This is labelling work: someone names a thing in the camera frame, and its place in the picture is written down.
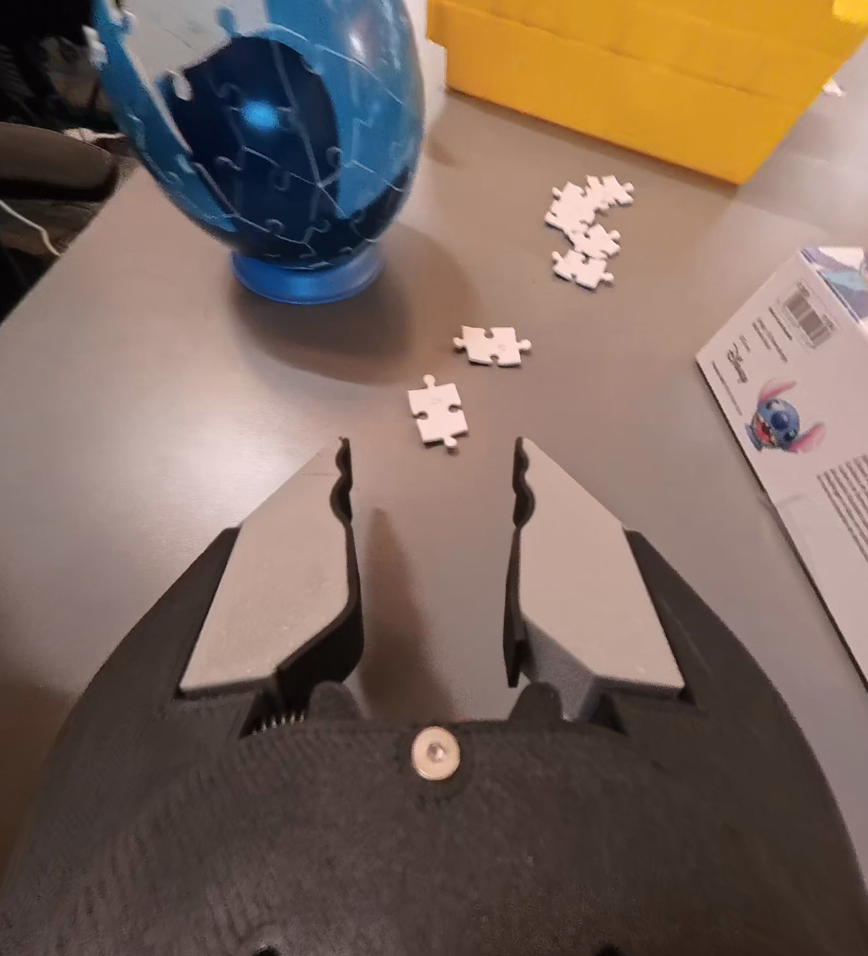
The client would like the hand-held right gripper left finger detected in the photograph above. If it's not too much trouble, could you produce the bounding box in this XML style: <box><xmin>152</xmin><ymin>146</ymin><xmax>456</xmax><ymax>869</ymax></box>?
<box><xmin>179</xmin><ymin>437</ymin><xmax>365</xmax><ymax>699</ymax></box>

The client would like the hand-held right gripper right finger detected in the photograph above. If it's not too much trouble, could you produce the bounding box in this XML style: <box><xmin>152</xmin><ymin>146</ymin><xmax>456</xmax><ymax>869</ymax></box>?
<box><xmin>503</xmin><ymin>437</ymin><xmax>686</xmax><ymax>719</ymax></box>

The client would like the white puzzle piece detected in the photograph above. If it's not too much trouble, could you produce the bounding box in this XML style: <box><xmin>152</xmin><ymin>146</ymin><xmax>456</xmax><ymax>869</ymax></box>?
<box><xmin>453</xmin><ymin>325</ymin><xmax>533</xmax><ymax>369</ymax></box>
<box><xmin>543</xmin><ymin>182</ymin><xmax>601</xmax><ymax>233</ymax></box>
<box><xmin>406</xmin><ymin>374</ymin><xmax>471</xmax><ymax>451</ymax></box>
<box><xmin>551</xmin><ymin>249</ymin><xmax>616</xmax><ymax>291</ymax></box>
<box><xmin>585</xmin><ymin>174</ymin><xmax>636</xmax><ymax>210</ymax></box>
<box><xmin>567</xmin><ymin>223</ymin><xmax>622</xmax><ymax>259</ymax></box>

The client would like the blue puzzle ball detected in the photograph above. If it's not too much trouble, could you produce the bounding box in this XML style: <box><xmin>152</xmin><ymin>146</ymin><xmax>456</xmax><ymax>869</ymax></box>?
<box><xmin>93</xmin><ymin>0</ymin><xmax>428</xmax><ymax>271</ymax></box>

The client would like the white puzzle box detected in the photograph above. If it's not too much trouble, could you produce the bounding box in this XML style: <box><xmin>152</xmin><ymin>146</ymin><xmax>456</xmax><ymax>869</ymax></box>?
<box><xmin>695</xmin><ymin>245</ymin><xmax>868</xmax><ymax>772</ymax></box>

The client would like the grey office chair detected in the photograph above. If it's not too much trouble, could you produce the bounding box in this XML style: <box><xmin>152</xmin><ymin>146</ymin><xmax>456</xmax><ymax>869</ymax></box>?
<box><xmin>0</xmin><ymin>118</ymin><xmax>120</xmax><ymax>204</ymax></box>

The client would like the yellow plastic bin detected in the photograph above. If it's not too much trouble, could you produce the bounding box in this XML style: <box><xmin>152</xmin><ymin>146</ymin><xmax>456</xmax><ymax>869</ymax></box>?
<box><xmin>426</xmin><ymin>0</ymin><xmax>868</xmax><ymax>185</ymax></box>

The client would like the blue ring stand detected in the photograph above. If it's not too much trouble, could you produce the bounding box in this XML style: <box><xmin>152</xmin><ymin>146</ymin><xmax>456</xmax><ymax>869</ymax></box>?
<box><xmin>230</xmin><ymin>238</ymin><xmax>385</xmax><ymax>306</ymax></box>

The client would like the white cable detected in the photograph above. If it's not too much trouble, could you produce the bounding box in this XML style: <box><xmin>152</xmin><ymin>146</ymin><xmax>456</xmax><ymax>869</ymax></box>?
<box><xmin>0</xmin><ymin>197</ymin><xmax>60</xmax><ymax>253</ymax></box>

